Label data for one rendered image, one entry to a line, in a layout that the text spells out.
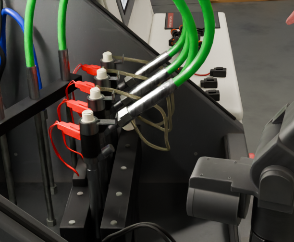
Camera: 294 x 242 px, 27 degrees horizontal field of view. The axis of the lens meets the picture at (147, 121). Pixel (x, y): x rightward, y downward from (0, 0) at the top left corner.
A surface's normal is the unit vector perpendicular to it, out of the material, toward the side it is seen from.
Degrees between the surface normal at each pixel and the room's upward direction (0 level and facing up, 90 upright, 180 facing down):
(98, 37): 90
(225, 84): 0
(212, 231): 0
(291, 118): 56
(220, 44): 0
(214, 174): 10
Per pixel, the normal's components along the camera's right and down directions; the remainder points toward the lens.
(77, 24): -0.06, 0.45
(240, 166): -0.06, -0.80
